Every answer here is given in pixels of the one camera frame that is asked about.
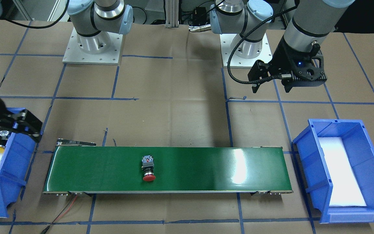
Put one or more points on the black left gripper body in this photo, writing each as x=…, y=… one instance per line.
x=281, y=58

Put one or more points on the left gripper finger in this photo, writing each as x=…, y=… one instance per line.
x=260, y=73
x=288, y=87

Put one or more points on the red push button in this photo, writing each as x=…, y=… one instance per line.
x=148, y=168

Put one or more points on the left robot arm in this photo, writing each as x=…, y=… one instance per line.
x=312, y=21

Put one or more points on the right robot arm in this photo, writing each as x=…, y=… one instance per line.
x=92, y=20

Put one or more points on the blue bin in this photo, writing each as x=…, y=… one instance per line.
x=360, y=152
x=13, y=168

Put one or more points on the green conveyor belt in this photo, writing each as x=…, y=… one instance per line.
x=95, y=169

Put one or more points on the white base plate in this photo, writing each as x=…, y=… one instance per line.
x=248, y=52
x=102, y=49

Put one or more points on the aluminium frame post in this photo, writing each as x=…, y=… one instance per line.
x=172, y=13

